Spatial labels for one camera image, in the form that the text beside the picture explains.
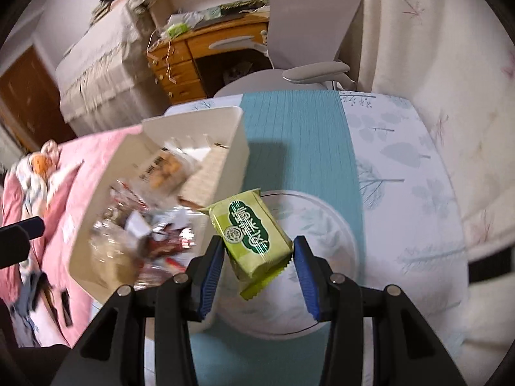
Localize printed blanket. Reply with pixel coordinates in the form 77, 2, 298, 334
14, 140, 83, 226

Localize white plastic tray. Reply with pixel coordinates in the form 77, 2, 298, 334
68, 106, 251, 334

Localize brown wooden door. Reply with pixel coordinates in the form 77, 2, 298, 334
0, 46, 77, 153

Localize white charging cable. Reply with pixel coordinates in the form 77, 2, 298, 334
147, 30, 178, 85

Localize wooden desk with drawers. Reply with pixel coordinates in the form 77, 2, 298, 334
147, 12, 270, 105

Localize white red snack packet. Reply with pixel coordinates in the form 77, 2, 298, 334
110, 181, 149, 215

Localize cream floral curtain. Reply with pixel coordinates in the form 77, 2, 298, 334
342, 0, 515, 386

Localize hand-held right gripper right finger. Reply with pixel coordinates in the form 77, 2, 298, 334
293, 235, 469, 386

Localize grey office chair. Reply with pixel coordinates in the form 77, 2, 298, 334
209, 0, 365, 99

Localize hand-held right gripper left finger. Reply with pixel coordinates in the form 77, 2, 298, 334
50, 233, 225, 386

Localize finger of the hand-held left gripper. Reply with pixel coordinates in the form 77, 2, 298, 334
0, 216, 45, 268

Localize blue grey clothes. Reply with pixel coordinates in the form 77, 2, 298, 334
10, 273, 53, 330

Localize green snack packet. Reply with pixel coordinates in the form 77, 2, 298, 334
200, 188, 294, 301

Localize cloth covered cabinet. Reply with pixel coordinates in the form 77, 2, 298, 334
54, 2, 170, 137

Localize pink quilt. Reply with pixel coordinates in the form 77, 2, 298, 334
0, 124, 145, 348

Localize clear packet of orange crackers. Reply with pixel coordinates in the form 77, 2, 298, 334
133, 147, 202, 206

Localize white plastic bag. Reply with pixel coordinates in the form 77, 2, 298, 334
167, 10, 218, 29

